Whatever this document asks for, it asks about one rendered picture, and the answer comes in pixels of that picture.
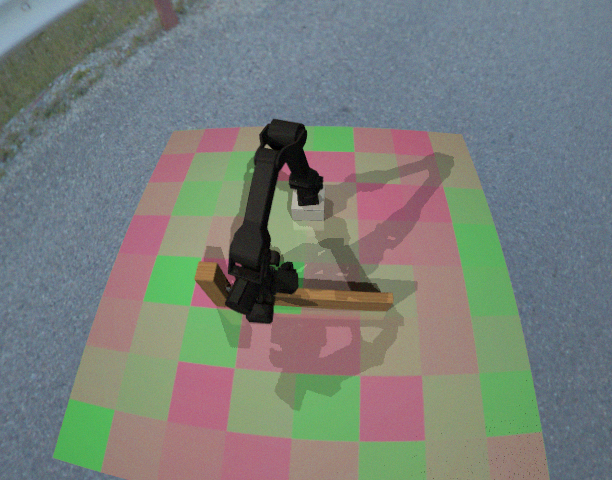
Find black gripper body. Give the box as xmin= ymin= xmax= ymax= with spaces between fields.
xmin=246 ymin=250 xmax=280 ymax=324

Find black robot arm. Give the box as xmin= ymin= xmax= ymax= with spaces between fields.
xmin=225 ymin=119 xmax=324 ymax=315

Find brown wooden post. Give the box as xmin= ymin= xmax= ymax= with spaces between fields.
xmin=194 ymin=261 xmax=232 ymax=308

